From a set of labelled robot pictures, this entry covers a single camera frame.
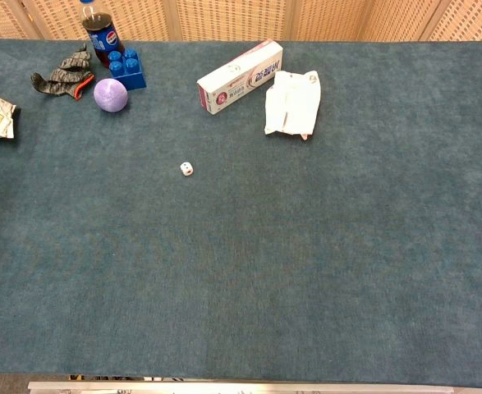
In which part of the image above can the teal felt table cloth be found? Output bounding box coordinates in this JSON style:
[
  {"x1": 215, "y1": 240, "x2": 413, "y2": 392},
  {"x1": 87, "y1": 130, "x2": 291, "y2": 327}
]
[{"x1": 0, "y1": 38, "x2": 482, "y2": 389}]

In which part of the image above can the white tissue pack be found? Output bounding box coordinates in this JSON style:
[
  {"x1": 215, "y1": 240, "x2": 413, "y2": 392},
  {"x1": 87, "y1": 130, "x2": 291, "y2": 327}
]
[{"x1": 264, "y1": 70, "x2": 322, "y2": 144}]

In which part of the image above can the white toothpaste box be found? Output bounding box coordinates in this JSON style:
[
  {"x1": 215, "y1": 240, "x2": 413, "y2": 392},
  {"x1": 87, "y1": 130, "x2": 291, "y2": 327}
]
[{"x1": 196, "y1": 39, "x2": 284, "y2": 116}]

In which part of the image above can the purple ball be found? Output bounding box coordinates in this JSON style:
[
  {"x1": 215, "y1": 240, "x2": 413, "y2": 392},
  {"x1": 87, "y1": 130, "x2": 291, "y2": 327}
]
[{"x1": 93, "y1": 77, "x2": 129, "y2": 113}]

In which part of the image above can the blue toy building block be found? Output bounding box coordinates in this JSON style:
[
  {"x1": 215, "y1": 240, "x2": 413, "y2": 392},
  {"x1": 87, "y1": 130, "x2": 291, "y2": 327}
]
[{"x1": 108, "y1": 48, "x2": 148, "y2": 91}]

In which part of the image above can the woven rattan folding screen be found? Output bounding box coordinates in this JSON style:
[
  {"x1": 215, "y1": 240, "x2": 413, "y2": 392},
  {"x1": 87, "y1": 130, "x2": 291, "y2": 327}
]
[{"x1": 0, "y1": 0, "x2": 482, "y2": 43}]

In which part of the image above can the grey work glove orange cuff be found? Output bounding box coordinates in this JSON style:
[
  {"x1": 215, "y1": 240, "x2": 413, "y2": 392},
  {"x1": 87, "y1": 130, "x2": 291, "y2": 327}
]
[{"x1": 30, "y1": 44, "x2": 96, "y2": 101}]

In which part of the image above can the pepsi cola bottle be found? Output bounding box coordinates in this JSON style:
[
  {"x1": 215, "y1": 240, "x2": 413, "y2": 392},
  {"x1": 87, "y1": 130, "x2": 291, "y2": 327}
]
[{"x1": 78, "y1": 0, "x2": 115, "y2": 70}]

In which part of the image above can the metal table frame rail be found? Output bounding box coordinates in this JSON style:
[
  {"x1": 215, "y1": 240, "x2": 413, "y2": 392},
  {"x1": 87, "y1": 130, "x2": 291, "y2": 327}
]
[{"x1": 27, "y1": 380, "x2": 456, "y2": 394}]

